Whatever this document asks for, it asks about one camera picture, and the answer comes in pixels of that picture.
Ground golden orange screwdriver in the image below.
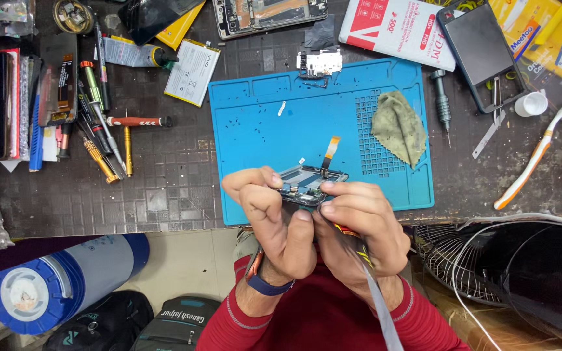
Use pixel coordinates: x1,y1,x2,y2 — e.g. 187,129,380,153
81,136,120,185

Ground black film piece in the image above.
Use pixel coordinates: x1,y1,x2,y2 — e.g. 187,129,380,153
304,15,336,50

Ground black pen tool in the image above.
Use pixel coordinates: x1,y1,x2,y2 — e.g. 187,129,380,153
93,19,112,112

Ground grey glue tube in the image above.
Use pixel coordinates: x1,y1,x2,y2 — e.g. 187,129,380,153
101,35,180,70

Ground black fan housing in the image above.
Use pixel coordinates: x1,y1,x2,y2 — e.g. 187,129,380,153
452,214,562,351

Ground metal pry tool red label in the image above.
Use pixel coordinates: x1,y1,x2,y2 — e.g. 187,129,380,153
332,222,405,351

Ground grey precision screwdriver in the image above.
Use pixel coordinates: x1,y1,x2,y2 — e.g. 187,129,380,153
429,69,454,148

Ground yellow plastic stick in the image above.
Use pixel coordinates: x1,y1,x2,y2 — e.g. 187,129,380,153
534,0,562,48

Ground yellow slim screwdriver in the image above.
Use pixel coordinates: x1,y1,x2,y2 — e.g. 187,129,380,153
123,125,134,177

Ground red sweater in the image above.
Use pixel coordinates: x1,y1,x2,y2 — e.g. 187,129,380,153
195,253,472,351

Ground phone display with flex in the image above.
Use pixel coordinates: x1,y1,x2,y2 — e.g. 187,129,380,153
38,32,79,128

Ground small white cap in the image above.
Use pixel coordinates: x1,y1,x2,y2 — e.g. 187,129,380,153
514,91,549,118

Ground blue strap wrist watch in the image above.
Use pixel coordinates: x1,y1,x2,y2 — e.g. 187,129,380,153
244,246,296,297

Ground black plastic bag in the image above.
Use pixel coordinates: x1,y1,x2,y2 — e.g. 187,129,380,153
117,0,207,47

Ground yellow flat packet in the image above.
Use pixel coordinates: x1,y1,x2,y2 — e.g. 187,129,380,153
155,0,207,51

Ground blue plastic tool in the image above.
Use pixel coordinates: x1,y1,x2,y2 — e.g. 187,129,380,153
28,92,44,172

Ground grey backpack white print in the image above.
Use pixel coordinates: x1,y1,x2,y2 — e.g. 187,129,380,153
132,296,223,351

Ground white and red packet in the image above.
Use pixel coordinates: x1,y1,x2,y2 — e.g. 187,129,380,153
338,0,458,72

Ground white phone battery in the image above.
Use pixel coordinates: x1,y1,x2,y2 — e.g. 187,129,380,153
163,39,222,108

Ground blue silicone repair mat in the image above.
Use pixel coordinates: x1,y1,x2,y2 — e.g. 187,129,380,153
208,58,436,228

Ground person's right hand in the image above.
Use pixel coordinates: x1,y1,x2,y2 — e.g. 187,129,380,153
312,180,412,294

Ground metal tweezers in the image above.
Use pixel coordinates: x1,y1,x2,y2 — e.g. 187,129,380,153
492,76,502,124

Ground white and orange toothbrush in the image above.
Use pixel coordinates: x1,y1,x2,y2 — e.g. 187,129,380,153
493,97,562,211

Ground blue and grey water jug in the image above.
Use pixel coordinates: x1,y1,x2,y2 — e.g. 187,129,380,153
0,232,150,336

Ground black backpack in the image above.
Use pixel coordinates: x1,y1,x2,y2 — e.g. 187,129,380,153
42,290,155,351

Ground green cleaning cloth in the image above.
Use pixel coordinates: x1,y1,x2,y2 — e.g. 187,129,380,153
370,90,428,170

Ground round golden tin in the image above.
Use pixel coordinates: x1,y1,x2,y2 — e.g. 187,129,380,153
52,0,95,35

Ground green screwdriver orange cap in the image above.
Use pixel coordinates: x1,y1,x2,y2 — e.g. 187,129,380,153
79,60,128,174

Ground metal fan guard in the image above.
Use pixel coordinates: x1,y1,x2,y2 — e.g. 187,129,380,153
412,222,508,309

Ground disassembled phone body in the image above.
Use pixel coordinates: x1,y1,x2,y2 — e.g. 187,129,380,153
212,0,330,40

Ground person's left hand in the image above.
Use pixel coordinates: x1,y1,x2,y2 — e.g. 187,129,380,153
221,166,319,284

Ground flat metal spudger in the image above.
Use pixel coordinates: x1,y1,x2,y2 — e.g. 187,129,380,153
471,111,507,160

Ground phone frame with flex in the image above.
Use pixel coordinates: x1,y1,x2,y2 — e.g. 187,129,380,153
271,136,350,208

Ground small white circuit board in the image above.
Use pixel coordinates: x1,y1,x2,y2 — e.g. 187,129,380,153
296,47,344,79

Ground white cable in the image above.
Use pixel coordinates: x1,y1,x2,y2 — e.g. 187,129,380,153
451,218,562,351

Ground red handled screwdriver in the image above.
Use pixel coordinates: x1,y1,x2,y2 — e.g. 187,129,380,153
106,115,174,129

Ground black smartphone in dark case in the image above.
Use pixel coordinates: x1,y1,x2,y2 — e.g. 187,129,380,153
435,0,529,115

